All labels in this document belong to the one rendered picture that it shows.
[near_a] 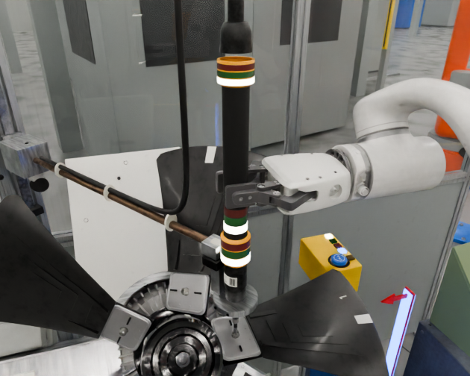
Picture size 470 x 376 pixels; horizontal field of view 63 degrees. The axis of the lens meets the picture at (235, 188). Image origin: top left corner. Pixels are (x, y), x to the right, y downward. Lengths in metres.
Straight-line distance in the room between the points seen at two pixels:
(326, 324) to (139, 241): 0.43
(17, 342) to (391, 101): 0.74
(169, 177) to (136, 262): 0.24
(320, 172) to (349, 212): 1.11
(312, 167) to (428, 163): 0.18
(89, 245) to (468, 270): 0.85
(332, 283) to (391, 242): 1.08
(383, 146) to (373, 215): 1.14
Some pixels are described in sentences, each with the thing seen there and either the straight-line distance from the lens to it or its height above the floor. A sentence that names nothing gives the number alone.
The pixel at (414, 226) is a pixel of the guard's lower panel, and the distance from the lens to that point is 1.90.
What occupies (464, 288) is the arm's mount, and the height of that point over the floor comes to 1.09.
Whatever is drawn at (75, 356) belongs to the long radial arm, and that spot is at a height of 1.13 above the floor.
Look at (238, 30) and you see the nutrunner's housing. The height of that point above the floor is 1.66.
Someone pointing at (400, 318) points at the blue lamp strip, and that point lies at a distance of 0.87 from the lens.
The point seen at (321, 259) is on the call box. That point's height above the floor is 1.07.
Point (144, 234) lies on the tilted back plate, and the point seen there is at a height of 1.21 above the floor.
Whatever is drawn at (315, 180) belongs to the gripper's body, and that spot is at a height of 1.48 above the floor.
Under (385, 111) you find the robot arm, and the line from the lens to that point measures 0.59.
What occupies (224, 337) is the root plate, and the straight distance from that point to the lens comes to 0.68.
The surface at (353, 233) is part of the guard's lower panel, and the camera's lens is 1.70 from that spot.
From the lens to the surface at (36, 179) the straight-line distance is 1.01.
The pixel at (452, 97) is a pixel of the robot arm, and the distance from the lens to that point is 0.54.
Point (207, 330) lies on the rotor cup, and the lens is 0.61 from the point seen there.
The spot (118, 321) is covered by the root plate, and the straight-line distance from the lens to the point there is 0.66.
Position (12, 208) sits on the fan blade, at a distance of 0.64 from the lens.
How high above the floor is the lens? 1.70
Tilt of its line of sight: 27 degrees down
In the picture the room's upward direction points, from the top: straight up
